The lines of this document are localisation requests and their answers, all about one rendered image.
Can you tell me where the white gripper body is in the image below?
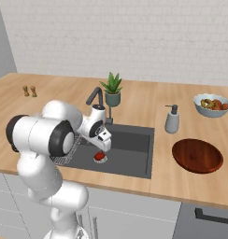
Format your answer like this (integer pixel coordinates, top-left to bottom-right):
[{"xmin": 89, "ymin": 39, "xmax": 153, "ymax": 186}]
[{"xmin": 86, "ymin": 135, "xmax": 113, "ymax": 153}]

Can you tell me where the red bell pepper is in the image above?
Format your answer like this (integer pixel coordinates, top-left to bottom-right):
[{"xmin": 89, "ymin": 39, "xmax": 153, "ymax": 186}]
[{"xmin": 93, "ymin": 150, "xmax": 107, "ymax": 161}]

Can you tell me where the dark grey sink basin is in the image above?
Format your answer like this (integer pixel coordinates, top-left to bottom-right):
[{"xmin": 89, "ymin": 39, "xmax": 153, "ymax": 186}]
[{"xmin": 58, "ymin": 122, "xmax": 156, "ymax": 180}]

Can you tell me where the pale grey cupboard door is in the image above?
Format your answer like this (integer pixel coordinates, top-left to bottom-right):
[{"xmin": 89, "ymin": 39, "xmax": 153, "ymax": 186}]
[{"xmin": 76, "ymin": 186, "xmax": 183, "ymax": 239}]

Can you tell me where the brown wooden bowl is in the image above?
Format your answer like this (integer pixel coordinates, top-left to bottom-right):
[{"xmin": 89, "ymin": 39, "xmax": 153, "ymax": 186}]
[{"xmin": 171, "ymin": 138, "xmax": 224, "ymax": 175}]

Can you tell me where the pale blue fruit bowl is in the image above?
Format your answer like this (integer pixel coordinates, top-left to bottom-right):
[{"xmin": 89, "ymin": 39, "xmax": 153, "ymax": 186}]
[{"xmin": 192, "ymin": 92, "xmax": 228, "ymax": 119}]

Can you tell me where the dark grey tap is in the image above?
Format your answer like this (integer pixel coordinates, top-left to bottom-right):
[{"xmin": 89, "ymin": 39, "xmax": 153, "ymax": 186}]
[{"xmin": 85, "ymin": 86, "xmax": 116, "ymax": 126}]

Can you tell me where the green plant in grey pot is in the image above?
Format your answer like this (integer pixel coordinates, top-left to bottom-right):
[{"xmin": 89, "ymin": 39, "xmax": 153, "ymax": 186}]
[{"xmin": 98, "ymin": 71, "xmax": 124, "ymax": 107}]

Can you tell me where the grey soap dispenser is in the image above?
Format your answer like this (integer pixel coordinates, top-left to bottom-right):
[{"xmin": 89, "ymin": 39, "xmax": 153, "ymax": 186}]
[{"xmin": 164, "ymin": 104, "xmax": 181, "ymax": 135}]

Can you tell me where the pale grey drawer unit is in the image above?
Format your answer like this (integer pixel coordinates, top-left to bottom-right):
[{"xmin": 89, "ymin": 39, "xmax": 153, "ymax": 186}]
[{"xmin": 0, "ymin": 172, "xmax": 54, "ymax": 239}]

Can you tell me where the yellow fruit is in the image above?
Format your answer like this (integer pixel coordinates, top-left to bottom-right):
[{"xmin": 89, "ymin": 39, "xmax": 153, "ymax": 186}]
[{"xmin": 201, "ymin": 98, "xmax": 214, "ymax": 109}]

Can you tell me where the orange fruit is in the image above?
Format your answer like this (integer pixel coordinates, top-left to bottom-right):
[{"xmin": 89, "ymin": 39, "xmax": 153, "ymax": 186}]
[{"xmin": 211, "ymin": 99, "xmax": 222, "ymax": 111}]

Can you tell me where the grey dishwasher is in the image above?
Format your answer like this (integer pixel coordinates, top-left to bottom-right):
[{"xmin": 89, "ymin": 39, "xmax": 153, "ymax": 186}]
[{"xmin": 172, "ymin": 201, "xmax": 228, "ymax": 239}]

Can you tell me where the grey wire mesh basket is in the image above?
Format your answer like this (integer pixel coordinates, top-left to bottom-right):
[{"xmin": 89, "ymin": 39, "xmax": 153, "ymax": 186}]
[{"xmin": 50, "ymin": 132, "xmax": 83, "ymax": 166}]

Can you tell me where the silver cupboard handle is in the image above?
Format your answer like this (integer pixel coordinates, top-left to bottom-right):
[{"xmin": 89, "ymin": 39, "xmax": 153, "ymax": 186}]
[
  {"xmin": 77, "ymin": 214, "xmax": 85, "ymax": 239},
  {"xmin": 92, "ymin": 216, "xmax": 99, "ymax": 239}
]

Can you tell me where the dark dishwasher handle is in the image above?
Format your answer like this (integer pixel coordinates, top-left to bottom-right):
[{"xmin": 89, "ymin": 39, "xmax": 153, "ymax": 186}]
[{"xmin": 194, "ymin": 207, "xmax": 228, "ymax": 226}]

